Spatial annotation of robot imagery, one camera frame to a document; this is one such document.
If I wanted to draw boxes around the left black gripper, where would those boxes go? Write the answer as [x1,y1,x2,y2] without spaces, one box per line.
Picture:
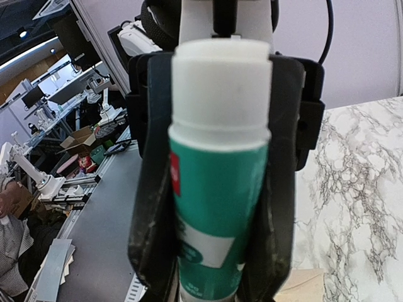
[125,53,327,302]

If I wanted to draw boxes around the cream envelope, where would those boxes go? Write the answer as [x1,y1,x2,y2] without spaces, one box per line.
[274,269,325,302]

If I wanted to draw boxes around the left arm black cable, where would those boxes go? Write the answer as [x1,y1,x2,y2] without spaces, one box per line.
[316,0,335,65]

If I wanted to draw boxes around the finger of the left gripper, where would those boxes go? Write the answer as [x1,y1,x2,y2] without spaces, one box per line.
[127,56,179,301]

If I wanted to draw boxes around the open cardboard box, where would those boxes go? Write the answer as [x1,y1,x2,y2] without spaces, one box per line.
[60,126,96,157]

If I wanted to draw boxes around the green white glue stick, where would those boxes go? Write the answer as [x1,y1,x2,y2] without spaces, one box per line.
[168,38,272,301]

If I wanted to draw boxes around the person in striped shirt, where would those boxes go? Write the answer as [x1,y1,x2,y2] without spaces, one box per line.
[1,176,33,301]

